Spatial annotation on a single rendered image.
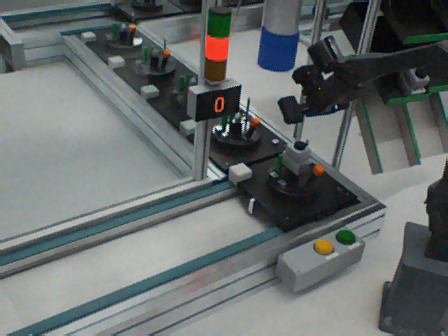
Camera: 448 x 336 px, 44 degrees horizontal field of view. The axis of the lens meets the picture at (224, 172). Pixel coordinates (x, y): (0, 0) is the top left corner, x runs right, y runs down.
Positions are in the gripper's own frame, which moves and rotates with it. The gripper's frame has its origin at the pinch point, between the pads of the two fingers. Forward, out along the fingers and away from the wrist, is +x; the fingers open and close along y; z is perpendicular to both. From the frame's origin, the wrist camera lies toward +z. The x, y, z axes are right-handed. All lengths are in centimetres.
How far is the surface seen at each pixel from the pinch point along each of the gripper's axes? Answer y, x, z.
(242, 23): -68, 95, 73
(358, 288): 0.8, 6.2, -43.2
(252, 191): 10.9, 17.0, -12.0
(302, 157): 0.3, 6.6, -9.3
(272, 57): -53, 67, 43
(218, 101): 19.3, 2.4, 8.2
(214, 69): 20.7, -3.3, 13.7
